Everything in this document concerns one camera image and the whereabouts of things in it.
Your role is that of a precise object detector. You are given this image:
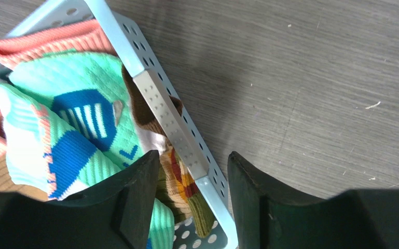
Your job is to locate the mint green blue sock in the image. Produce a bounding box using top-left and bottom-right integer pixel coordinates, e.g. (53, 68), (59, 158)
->
(0, 50), (175, 249)

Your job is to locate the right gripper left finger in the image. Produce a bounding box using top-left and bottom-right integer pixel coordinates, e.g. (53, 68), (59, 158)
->
(0, 150), (159, 248)

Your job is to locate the tan brown sock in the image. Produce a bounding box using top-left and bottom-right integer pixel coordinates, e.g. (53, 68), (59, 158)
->
(121, 65), (186, 139)

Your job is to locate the pink ribbed sock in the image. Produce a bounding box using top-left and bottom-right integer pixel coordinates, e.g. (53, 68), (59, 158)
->
(0, 20), (116, 157)

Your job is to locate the olive green sock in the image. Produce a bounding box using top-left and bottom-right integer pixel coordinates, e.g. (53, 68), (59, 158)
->
(156, 147), (215, 238)

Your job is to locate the light blue plastic basket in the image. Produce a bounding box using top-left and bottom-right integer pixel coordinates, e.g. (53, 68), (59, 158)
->
(0, 1), (238, 248)

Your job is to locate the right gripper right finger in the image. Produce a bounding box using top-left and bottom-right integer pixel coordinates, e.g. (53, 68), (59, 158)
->
(227, 151), (399, 248)

